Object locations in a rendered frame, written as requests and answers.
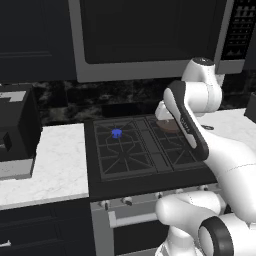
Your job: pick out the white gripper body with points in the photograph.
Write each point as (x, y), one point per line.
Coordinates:
(163, 112)

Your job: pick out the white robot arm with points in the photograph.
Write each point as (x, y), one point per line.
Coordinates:
(230, 160)

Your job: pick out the blue burner flame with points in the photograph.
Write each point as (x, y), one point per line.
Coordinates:
(116, 133)

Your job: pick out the black stove with grates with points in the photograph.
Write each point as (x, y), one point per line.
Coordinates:
(133, 156)

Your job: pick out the silver stove knob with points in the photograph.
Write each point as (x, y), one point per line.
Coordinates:
(202, 188)
(127, 201)
(159, 195)
(180, 191)
(106, 204)

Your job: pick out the silver microwave oven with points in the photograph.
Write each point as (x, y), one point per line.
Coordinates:
(146, 33)

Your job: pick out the dark block on worktop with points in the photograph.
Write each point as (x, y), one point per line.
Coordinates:
(251, 106)

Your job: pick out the silver oven door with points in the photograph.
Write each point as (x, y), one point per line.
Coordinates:
(133, 238)

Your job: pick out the black countertop appliance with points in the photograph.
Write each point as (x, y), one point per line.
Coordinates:
(16, 133)

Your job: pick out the dark base cupboard drawer front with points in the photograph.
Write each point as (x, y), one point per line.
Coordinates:
(46, 230)

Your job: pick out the dark narrow wall cupboard door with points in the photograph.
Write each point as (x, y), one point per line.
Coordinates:
(250, 33)

